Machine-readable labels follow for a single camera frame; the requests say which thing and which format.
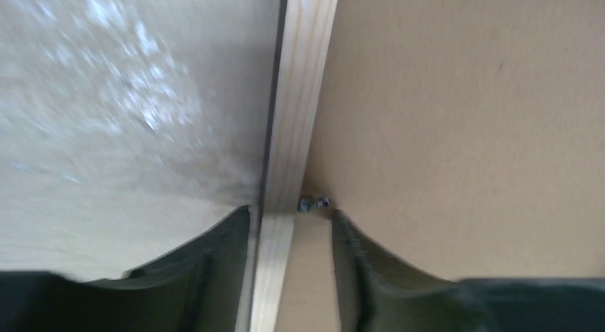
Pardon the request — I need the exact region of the black wooden picture frame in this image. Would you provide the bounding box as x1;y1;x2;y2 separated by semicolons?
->
235;0;338;331

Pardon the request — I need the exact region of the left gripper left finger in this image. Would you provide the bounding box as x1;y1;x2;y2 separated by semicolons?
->
1;206;250;331

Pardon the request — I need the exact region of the brown cardboard backing board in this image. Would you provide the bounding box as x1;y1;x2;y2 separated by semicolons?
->
274;0;604;331

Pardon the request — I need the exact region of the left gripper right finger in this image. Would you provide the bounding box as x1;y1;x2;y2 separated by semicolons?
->
331;210;604;331

